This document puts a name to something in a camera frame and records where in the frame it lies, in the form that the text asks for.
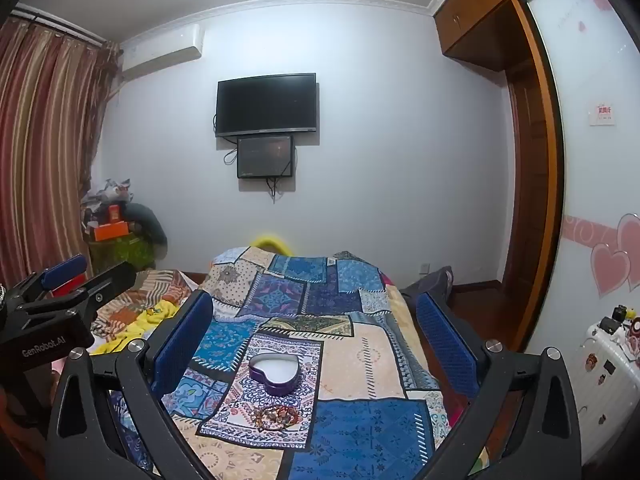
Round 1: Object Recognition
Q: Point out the white sliding door with hearts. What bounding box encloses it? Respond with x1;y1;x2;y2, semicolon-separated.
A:
524;0;640;478

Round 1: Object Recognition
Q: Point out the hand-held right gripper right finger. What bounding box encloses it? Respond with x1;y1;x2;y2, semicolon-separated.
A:
395;291;583;480

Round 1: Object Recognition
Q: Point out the yellow cloth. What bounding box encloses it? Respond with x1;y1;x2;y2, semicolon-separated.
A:
94;299;182;357

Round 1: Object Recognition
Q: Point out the small black gadget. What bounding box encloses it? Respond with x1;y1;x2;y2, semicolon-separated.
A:
599;304;629;335

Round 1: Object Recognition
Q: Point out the small black wall monitor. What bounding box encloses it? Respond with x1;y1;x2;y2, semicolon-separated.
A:
236;134;295;180

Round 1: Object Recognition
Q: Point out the pile of beaded jewelry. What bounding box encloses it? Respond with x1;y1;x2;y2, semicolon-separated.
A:
251;402;302;432

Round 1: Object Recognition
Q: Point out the white bedside cabinet with stickers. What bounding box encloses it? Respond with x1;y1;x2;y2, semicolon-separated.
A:
570;316;640;476

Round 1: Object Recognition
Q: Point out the purple heart-shaped tin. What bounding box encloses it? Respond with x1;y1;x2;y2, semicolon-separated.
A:
248;352;301;397

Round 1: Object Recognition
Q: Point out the striped curtain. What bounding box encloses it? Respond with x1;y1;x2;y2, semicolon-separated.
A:
0;14;124;293

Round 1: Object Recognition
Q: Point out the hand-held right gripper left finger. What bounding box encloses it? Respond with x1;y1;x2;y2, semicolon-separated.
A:
45;290;221;480

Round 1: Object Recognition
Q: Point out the green patterned cloth cover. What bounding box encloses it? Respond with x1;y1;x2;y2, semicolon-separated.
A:
88;236;157;279

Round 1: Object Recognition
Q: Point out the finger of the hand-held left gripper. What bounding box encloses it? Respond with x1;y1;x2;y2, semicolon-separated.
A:
7;254;88;306
55;261;137;331

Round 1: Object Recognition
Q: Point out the dark grey bag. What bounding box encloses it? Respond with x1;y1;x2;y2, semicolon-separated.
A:
399;267;454;307

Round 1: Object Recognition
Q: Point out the black wall television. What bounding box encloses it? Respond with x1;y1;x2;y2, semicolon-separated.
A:
215;73;318;138

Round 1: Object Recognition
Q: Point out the white air conditioner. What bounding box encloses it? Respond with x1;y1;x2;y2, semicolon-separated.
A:
120;24;206;72

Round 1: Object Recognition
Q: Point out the dark green jacket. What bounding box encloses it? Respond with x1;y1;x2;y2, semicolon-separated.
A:
122;202;169;269

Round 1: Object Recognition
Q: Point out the wooden wardrobe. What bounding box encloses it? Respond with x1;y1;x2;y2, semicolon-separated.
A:
433;0;576;356

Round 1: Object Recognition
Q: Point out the curtain rail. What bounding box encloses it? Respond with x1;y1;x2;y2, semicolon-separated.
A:
11;3;122;52

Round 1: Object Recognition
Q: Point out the striped patterned bedsheet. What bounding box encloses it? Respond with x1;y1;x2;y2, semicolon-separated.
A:
91;268;202;341

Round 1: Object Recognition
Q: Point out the heap of bags and papers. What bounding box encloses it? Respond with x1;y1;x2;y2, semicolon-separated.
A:
79;177;132;227

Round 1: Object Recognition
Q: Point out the patchwork blanket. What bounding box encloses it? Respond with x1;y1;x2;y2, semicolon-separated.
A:
162;246;493;480

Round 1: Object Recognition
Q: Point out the yellow plastic object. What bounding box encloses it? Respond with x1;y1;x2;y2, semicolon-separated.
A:
251;232;292;254

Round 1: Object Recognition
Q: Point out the orange box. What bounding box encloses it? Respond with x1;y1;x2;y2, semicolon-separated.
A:
92;222;132;242

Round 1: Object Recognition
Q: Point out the wooden room door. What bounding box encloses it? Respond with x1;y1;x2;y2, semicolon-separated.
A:
501;59;557;288

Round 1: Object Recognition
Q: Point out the paper note with red print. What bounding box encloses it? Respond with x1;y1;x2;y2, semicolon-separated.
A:
589;102;617;126

